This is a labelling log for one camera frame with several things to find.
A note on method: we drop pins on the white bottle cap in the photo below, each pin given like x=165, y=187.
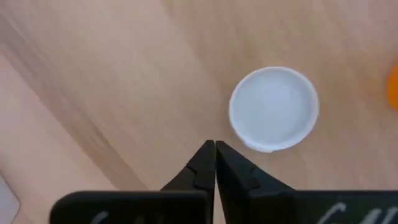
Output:
x=273, y=109

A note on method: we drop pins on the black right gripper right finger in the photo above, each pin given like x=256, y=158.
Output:
x=242, y=186

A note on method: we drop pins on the orange pill bottle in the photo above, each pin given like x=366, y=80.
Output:
x=394, y=87

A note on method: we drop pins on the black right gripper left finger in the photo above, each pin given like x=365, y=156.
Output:
x=192, y=180

